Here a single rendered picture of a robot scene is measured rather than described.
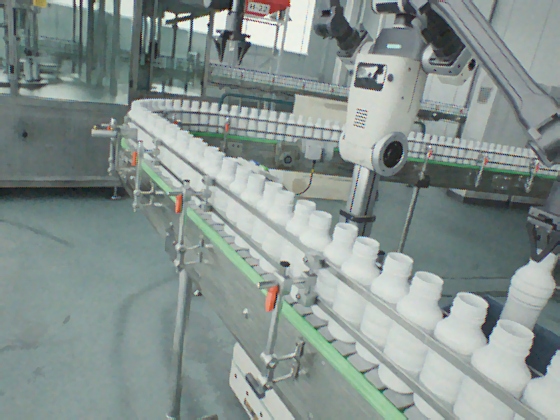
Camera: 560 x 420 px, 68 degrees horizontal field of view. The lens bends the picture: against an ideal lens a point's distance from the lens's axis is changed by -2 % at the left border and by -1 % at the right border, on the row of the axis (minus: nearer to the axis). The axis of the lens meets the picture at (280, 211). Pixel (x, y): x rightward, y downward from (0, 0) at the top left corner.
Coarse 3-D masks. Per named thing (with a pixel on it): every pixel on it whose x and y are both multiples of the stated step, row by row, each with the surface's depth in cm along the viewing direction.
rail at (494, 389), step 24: (168, 168) 133; (192, 168) 115; (264, 216) 83; (288, 240) 76; (360, 288) 60; (384, 312) 56; (360, 336) 60; (384, 360) 57; (456, 360) 47; (408, 384) 53; (480, 384) 45; (528, 408) 41
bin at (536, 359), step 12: (492, 300) 102; (492, 312) 103; (492, 324) 103; (540, 324) 93; (540, 336) 93; (552, 336) 91; (540, 348) 93; (552, 348) 91; (528, 360) 96; (540, 360) 93; (540, 372) 93
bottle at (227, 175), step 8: (224, 160) 103; (232, 160) 105; (224, 168) 103; (232, 168) 103; (216, 176) 104; (224, 176) 103; (232, 176) 103; (224, 184) 103; (216, 192) 104; (216, 200) 105; (224, 200) 104; (216, 208) 105; (224, 208) 105; (216, 216) 106; (224, 224) 106
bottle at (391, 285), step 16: (400, 256) 61; (384, 272) 60; (400, 272) 58; (384, 288) 59; (400, 288) 58; (368, 304) 61; (368, 320) 61; (384, 320) 59; (368, 336) 61; (384, 336) 60; (368, 352) 61
